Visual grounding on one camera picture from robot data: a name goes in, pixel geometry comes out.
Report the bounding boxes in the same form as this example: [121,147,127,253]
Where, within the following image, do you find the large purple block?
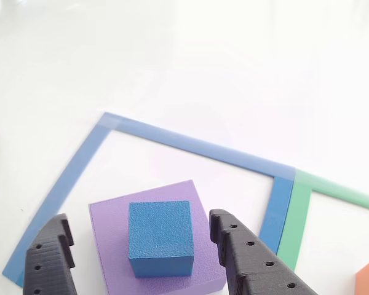
[88,179,228,295]

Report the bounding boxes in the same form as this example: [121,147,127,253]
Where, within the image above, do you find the small blue cube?
[128,200,194,279]

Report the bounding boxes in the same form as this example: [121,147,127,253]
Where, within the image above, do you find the green tape square frame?
[276,168,369,273]

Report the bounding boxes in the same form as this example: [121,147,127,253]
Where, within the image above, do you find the blue tape square frame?
[2,112,296,289]

